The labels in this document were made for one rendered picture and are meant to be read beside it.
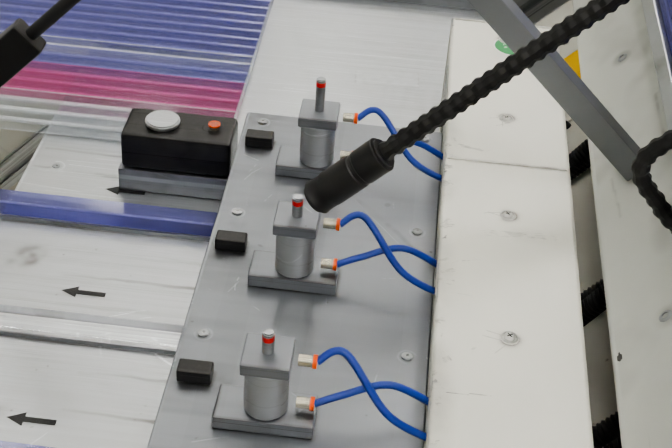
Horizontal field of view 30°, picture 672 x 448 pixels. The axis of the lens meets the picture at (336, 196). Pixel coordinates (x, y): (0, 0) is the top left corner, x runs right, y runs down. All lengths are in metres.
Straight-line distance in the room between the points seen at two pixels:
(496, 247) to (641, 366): 0.13
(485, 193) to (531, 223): 0.04
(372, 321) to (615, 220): 0.15
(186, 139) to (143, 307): 0.13
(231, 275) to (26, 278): 0.16
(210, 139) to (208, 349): 0.22
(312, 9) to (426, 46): 0.11
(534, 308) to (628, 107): 0.18
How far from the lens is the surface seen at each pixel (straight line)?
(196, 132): 0.86
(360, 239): 0.75
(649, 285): 0.68
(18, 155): 2.26
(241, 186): 0.79
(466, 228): 0.74
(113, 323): 0.78
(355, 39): 1.08
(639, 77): 0.84
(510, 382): 0.64
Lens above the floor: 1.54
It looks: 27 degrees down
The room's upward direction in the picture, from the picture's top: 56 degrees clockwise
